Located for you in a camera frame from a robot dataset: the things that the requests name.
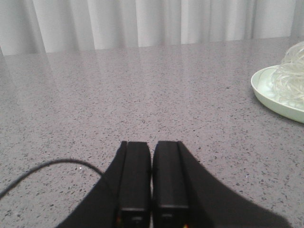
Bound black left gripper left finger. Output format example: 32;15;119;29
58;141;151;228

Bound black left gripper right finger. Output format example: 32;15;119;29
152;141;290;228

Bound translucent white vermicelli bundle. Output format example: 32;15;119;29
272;41;304;109

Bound pale green round plate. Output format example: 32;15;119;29
250;65;304;123

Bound white pleated curtain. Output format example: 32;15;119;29
0;0;304;55

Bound thin black cable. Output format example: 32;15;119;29
0;158;119;205

